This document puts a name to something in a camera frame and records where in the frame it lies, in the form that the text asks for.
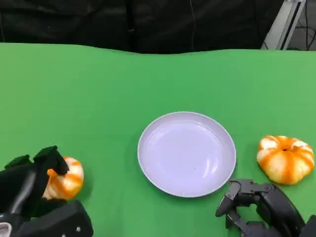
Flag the black backdrop curtain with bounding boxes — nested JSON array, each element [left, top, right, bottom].
[[0, 0, 286, 54]]

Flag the aluminium frame post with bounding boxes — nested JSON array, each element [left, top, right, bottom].
[[261, 0, 309, 50]]

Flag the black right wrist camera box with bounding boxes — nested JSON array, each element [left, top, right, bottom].
[[300, 214, 316, 237]]

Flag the black floor cable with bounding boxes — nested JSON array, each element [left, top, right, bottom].
[[295, 0, 316, 51]]

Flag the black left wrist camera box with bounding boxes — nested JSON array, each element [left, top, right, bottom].
[[13, 199, 94, 237]]

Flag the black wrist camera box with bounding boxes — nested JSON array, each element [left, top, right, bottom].
[[13, 199, 94, 237], [300, 214, 316, 237]]

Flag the lilac plate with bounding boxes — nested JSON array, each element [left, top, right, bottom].
[[137, 111, 237, 198]]

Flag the green table cloth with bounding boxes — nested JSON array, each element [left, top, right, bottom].
[[0, 42, 316, 237]]

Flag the thin black hanging cable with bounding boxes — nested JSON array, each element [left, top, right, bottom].
[[189, 0, 197, 51]]

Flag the orange and white bread roll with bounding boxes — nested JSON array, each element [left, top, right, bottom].
[[41, 156, 84, 200], [256, 135, 315, 186]]

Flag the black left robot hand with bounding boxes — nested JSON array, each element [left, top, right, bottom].
[[0, 145, 70, 220]]

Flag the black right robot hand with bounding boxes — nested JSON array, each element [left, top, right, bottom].
[[215, 179, 306, 237]]

